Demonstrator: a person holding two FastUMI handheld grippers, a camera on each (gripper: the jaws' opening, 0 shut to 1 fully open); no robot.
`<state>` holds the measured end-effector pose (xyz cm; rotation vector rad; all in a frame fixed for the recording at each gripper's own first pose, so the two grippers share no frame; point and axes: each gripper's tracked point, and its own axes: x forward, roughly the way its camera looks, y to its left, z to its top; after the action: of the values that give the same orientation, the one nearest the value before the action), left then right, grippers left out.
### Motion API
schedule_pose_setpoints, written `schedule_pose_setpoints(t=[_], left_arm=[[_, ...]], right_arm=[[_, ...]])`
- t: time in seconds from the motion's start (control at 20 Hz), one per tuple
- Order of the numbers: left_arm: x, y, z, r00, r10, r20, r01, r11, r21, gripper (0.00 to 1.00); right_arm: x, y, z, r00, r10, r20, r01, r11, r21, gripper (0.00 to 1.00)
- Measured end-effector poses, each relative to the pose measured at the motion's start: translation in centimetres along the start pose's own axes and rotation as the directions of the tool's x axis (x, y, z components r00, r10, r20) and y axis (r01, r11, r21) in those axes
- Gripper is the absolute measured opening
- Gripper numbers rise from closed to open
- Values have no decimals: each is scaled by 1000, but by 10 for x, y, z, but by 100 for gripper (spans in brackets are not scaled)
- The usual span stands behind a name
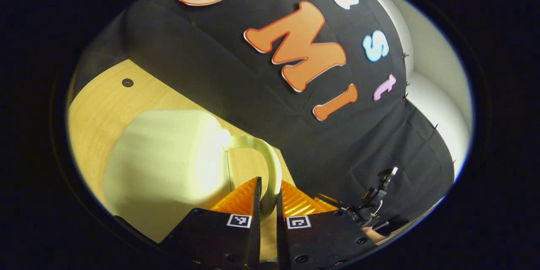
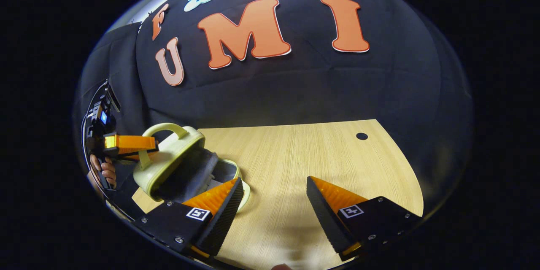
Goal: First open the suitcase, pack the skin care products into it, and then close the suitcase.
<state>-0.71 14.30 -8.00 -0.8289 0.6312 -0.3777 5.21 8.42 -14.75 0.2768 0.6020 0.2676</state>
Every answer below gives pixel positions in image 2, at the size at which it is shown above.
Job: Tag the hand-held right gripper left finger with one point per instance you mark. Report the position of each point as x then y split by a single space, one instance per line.
225 217

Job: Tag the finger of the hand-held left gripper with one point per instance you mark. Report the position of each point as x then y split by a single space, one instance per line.
130 144

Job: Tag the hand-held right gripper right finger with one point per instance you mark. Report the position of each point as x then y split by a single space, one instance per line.
327 219

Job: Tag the pale yellow suitcase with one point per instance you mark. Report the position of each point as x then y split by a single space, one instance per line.
168 160

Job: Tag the black backdrop cloth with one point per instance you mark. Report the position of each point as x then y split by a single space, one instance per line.
295 84

